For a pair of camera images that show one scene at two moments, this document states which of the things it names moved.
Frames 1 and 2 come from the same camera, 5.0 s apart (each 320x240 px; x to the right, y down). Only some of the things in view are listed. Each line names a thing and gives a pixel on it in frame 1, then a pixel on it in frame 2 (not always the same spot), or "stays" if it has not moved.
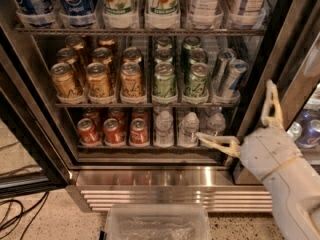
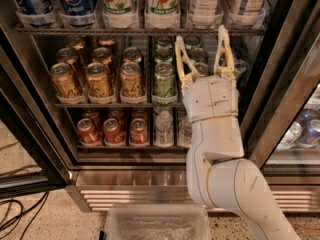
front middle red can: [112, 133] stays
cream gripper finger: [233, 150] to [186, 69]
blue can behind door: [309, 119] stays
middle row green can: [164, 52] stays
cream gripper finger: [266, 119] to [224, 62]
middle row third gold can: [132, 55] stays
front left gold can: [65, 82] stays
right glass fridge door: [292, 64] stays
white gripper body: [269, 152] to [210, 98]
